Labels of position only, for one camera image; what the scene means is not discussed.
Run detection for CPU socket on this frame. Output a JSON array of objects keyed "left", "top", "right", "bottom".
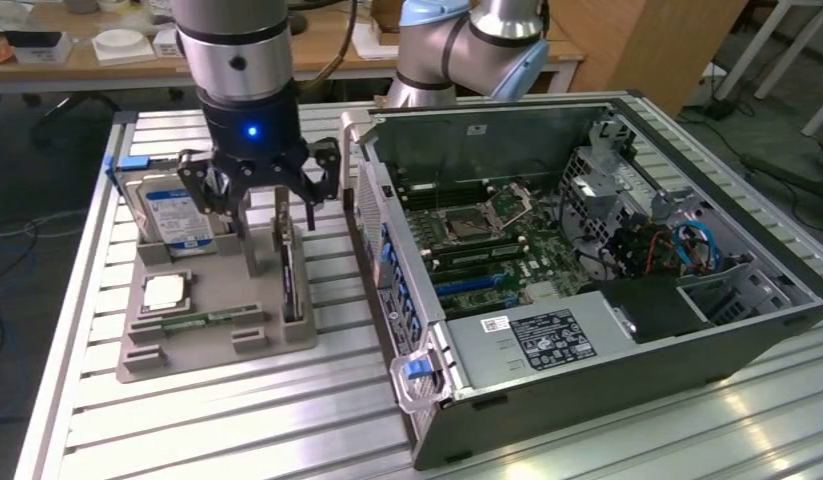
[{"left": 443, "top": 204, "right": 494, "bottom": 246}]

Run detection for white square tray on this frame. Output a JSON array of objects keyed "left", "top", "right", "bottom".
[{"left": 92, "top": 28, "right": 152, "bottom": 66}]

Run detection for red disk wire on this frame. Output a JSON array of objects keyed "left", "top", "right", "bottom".
[{"left": 640, "top": 228, "right": 672, "bottom": 277}]

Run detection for black RAM slot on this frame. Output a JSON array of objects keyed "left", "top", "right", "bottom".
[
  {"left": 431, "top": 243, "right": 523, "bottom": 257},
  {"left": 435, "top": 252, "right": 527, "bottom": 269}
]

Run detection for hard disk with blue label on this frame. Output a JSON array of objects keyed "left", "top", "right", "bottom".
[{"left": 107, "top": 156, "right": 243, "bottom": 259}]

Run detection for blue expansion slot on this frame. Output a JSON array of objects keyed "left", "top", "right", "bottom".
[{"left": 435, "top": 272, "right": 516, "bottom": 297}]

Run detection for Nvidia Quadro graphics card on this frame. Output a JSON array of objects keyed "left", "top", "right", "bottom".
[{"left": 271, "top": 187, "right": 306, "bottom": 324}]

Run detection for white table frame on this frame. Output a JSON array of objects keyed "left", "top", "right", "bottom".
[{"left": 714, "top": 0, "right": 823, "bottom": 136}]

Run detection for metal socket cover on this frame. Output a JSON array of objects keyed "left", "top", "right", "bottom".
[{"left": 483, "top": 180, "right": 540, "bottom": 225}]

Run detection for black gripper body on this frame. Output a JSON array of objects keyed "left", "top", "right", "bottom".
[{"left": 196, "top": 82, "right": 306, "bottom": 190}]

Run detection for green motherboard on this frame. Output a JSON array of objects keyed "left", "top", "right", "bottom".
[{"left": 383, "top": 169, "right": 586, "bottom": 321}]

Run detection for blue disk wire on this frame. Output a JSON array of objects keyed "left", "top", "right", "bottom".
[{"left": 674, "top": 221, "right": 721, "bottom": 275}]

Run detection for brown wooden cabinet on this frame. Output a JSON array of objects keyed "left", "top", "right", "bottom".
[{"left": 556, "top": 0, "right": 753, "bottom": 117}]

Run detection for wooden desk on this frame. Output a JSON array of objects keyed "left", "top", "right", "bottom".
[{"left": 0, "top": 0, "right": 586, "bottom": 96}]

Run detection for case handle with latch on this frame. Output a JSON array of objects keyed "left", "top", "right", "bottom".
[{"left": 388, "top": 349, "right": 447, "bottom": 416}]

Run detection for gray power supply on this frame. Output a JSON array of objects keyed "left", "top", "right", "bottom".
[{"left": 443, "top": 292, "right": 643, "bottom": 391}]

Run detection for black open PC case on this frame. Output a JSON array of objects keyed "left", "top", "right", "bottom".
[{"left": 340, "top": 89, "right": 823, "bottom": 471}]

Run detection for silver CPU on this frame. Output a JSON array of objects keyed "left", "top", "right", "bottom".
[{"left": 141, "top": 273, "right": 197, "bottom": 311}]

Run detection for black hanging cable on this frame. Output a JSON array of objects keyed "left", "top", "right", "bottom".
[{"left": 310, "top": 0, "right": 360, "bottom": 94}]

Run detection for white box with black top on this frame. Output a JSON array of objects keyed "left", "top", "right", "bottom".
[{"left": 13, "top": 32, "right": 73, "bottom": 65}]

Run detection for metal disk bay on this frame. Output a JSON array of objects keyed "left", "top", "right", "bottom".
[{"left": 674, "top": 252, "right": 797, "bottom": 326}]

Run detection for black office chair base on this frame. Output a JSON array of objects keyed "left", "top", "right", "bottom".
[{"left": 23, "top": 92, "right": 123, "bottom": 149}]

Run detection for white papers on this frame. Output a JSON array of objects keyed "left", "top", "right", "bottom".
[{"left": 356, "top": 29, "right": 403, "bottom": 60}]

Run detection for small white carton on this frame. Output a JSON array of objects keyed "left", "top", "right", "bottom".
[{"left": 153, "top": 27, "right": 185, "bottom": 57}]

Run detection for silver drive cage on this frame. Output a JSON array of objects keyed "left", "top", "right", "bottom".
[{"left": 556, "top": 119, "right": 712, "bottom": 251}]

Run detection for gray parts rack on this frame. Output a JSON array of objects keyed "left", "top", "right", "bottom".
[{"left": 115, "top": 187, "right": 320, "bottom": 385}]

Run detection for green RAM stick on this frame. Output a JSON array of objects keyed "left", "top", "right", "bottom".
[{"left": 131, "top": 307, "right": 260, "bottom": 331}]

